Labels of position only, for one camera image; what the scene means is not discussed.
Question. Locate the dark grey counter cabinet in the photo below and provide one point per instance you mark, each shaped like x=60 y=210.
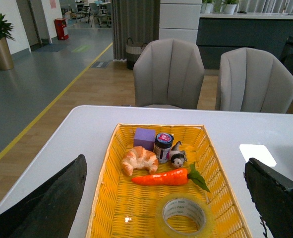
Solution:
x=220 y=33

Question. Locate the grey upholstered chair right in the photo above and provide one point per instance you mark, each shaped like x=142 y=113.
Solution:
x=252 y=80

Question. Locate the small dark jam jar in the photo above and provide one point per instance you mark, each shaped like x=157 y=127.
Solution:
x=162 y=146

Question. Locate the woven laundry basket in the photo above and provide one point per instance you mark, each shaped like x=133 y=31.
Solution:
x=132 y=51

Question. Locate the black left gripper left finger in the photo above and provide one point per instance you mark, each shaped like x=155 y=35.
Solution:
x=49 y=210

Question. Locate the purple foam cube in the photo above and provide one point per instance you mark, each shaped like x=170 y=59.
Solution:
x=144 y=137

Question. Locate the white pillar panel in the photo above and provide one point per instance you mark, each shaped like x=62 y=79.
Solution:
x=179 y=19

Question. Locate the grey upholstered chair left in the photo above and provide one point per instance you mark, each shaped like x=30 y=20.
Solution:
x=169 y=74

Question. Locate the small grey animal figurine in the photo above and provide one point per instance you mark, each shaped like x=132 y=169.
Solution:
x=177 y=156

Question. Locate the orange toy carrot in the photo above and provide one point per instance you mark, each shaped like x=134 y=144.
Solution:
x=174 y=177

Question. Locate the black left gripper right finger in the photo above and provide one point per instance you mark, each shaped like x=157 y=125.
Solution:
x=272 y=194

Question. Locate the grey curtain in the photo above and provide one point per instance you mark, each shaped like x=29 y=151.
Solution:
x=136 y=19

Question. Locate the white potted plant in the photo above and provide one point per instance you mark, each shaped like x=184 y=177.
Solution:
x=229 y=6

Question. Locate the grey upholstered chair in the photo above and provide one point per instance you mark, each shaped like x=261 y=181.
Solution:
x=169 y=74
x=252 y=80

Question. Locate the red box stand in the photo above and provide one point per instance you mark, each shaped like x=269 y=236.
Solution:
x=61 y=28

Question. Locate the clear packing tape roll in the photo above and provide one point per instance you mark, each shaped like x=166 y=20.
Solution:
x=183 y=216

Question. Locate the toy croissant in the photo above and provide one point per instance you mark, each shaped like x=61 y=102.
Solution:
x=139 y=158

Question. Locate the yellow woven basket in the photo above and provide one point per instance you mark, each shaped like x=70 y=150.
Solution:
x=122 y=209

